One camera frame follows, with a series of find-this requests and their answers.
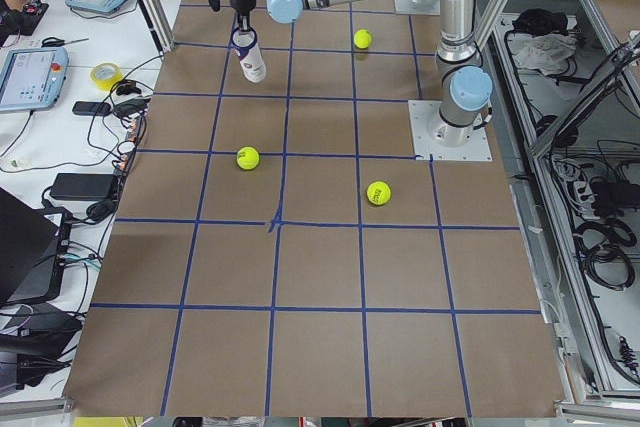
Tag grey power adapter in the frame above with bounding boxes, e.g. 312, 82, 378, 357
50, 173, 116, 201

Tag black laptop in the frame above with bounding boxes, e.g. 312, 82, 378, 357
1, 190, 71, 307

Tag Wilson tennis ball can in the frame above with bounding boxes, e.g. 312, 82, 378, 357
231, 28, 266, 83

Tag yellow tape roll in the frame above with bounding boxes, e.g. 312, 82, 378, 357
90, 62, 124, 92

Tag scissors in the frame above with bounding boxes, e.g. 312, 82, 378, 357
41, 37, 88, 47

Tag tennis ball near gripper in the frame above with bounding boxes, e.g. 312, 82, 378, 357
236, 146, 260, 171

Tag tennis ball Wilson right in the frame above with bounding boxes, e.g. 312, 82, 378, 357
353, 29, 373, 50

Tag tennis ball Roland Garros centre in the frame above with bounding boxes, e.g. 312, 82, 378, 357
366, 180, 392, 206

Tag teach pendant near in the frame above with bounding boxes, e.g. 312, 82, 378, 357
1, 47, 69, 113

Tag black phone device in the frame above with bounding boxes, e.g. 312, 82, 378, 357
72, 101, 112, 117

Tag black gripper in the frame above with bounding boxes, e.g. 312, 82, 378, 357
232, 0, 255, 45

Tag white cloth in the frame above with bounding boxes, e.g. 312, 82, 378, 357
514, 33, 577, 76

